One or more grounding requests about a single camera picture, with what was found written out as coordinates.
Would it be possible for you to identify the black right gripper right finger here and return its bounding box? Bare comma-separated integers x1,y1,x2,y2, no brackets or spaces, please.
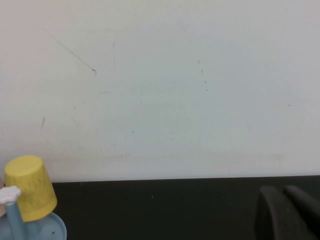
283,184,320,240

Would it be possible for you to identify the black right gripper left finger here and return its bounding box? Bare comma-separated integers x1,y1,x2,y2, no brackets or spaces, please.
254,185,316,240

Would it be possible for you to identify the blue cup stand with posts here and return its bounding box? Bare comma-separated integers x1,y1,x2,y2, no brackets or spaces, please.
0,185,68,240

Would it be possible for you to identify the yellow speckled plastic cup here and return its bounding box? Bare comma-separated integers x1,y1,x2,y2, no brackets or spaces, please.
4,155,58,223

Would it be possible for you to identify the pink speckled plastic cup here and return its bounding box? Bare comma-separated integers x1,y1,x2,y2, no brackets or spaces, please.
0,177,7,218

